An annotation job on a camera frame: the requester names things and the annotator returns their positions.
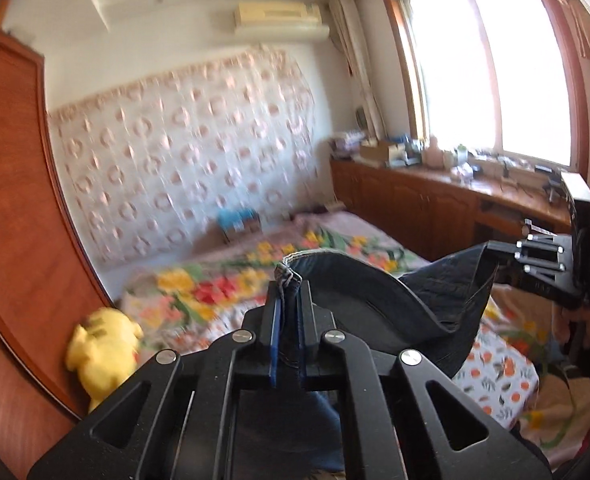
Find floral pink blanket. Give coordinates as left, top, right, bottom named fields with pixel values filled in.
left=120, top=211, right=427, bottom=361

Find white plastic jug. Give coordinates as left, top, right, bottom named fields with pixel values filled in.
left=422, top=136, right=444, bottom=170

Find circle pattern sheer curtain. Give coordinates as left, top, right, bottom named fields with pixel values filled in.
left=49, top=48, right=324, bottom=267

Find cardboard box on cabinet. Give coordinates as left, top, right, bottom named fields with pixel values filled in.
left=359, top=140, right=406, bottom=164

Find blue denim jeans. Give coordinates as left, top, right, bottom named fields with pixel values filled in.
left=232, top=246, right=496, bottom=479

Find cream wall air conditioner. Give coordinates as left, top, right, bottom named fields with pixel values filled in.
left=233, top=0, right=330, bottom=42

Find yellow Pikachu plush toy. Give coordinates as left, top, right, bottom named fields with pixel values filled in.
left=65, top=308, right=143, bottom=412

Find wooden window side cabinet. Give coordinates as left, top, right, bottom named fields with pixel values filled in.
left=330, top=159, right=570, bottom=261

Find beige checked window curtain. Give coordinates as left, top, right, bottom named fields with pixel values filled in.
left=329, top=0, right=386, bottom=140

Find person's right hand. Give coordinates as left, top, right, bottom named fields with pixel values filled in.
left=552, top=306, right=590, bottom=356

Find stack of papers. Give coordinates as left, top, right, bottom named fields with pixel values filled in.
left=330, top=130, right=365, bottom=159

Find wood framed window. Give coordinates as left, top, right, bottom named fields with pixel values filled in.
left=384, top=0, right=589, bottom=174

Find brown louvered wardrobe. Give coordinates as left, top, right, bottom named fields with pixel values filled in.
left=0, top=30, right=109, bottom=479

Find cardboard box with blue cloth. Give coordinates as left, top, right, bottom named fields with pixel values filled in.
left=216, top=208, right=263, bottom=244

